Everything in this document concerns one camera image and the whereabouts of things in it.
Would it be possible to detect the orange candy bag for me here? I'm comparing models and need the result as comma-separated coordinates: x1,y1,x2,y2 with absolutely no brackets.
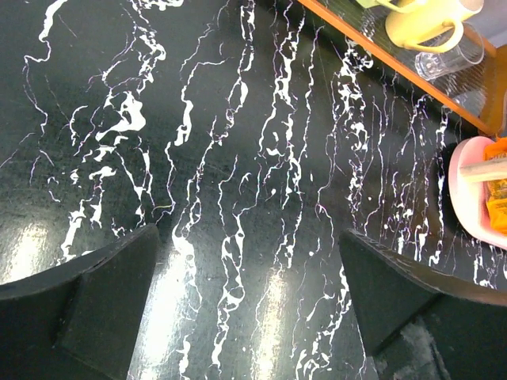
483,138,507,235

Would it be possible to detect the pale green mug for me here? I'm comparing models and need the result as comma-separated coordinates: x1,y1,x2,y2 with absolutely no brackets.
356,0,421,13

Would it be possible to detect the brown wooden cup rack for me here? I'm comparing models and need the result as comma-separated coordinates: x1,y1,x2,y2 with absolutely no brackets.
301,1,506,135

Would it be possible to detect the clear glass bottom shelf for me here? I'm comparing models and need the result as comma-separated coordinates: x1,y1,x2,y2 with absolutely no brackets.
414,23,485,81

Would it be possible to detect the cream yellow mug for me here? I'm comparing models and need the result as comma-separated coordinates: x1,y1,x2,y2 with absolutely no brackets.
385,0,484,54

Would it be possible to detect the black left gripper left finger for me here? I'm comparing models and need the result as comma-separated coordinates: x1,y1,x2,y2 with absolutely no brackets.
1,224,159,379

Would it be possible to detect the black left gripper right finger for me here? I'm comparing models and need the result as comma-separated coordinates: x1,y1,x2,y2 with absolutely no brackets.
339,230,506,379

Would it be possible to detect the pink three-tier shelf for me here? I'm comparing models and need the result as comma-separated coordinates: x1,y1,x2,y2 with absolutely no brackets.
448,136,506,249

